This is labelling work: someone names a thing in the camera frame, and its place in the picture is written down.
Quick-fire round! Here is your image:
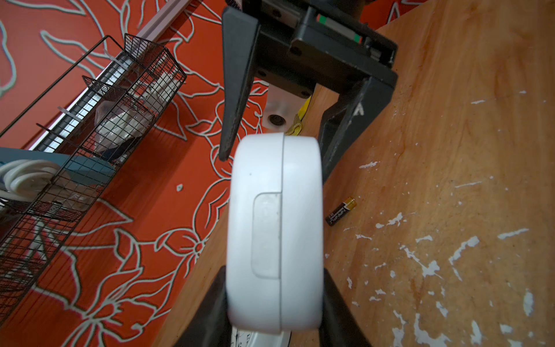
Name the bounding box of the black gold AA battery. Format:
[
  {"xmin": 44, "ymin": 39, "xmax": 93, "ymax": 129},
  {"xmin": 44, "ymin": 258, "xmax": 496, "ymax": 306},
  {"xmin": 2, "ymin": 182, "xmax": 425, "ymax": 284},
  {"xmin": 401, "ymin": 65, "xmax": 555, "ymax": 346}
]
[{"xmin": 325, "ymin": 197, "xmax": 357, "ymax": 226}]

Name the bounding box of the black wire wall basket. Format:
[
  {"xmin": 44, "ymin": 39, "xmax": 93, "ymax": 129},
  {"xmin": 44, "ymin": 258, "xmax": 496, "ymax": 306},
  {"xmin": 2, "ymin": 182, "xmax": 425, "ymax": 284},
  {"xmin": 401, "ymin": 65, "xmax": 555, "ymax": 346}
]
[{"xmin": 1, "ymin": 34, "xmax": 186, "ymax": 321}]

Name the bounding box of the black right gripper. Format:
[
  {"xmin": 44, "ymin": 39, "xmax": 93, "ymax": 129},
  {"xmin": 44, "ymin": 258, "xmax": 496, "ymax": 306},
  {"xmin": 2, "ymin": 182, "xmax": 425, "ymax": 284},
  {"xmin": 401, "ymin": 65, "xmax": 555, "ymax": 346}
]
[{"xmin": 218, "ymin": 1, "xmax": 397, "ymax": 182}]

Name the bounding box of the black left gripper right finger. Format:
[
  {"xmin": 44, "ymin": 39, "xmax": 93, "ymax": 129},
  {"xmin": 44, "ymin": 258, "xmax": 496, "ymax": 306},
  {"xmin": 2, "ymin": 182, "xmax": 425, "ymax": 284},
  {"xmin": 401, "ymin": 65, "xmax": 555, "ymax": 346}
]
[{"xmin": 319, "ymin": 269, "xmax": 372, "ymax": 347}]

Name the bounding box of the blue white item in basket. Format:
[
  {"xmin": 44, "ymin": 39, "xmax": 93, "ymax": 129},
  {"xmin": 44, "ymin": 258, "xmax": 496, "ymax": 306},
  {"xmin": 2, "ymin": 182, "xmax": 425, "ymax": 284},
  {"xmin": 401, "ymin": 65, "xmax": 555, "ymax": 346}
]
[{"xmin": 1, "ymin": 147, "xmax": 116, "ymax": 211}]

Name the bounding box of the white square alarm clock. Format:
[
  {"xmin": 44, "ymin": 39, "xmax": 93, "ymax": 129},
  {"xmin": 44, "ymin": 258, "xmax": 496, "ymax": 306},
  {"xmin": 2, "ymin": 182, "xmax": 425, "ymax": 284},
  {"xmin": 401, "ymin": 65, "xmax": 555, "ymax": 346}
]
[{"xmin": 225, "ymin": 133, "xmax": 324, "ymax": 346}]

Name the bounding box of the yellow black work glove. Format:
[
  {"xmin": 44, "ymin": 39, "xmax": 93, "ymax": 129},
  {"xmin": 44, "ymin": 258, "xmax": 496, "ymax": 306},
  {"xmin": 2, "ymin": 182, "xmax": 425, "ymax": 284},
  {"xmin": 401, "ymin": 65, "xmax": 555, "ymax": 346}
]
[{"xmin": 286, "ymin": 97, "xmax": 312, "ymax": 136}]

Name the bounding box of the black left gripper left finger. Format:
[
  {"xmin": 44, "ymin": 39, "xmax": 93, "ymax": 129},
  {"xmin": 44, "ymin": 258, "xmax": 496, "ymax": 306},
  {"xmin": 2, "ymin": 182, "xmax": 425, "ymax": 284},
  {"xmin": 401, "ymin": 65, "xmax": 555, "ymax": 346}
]
[{"xmin": 173, "ymin": 266, "xmax": 232, "ymax": 347}]

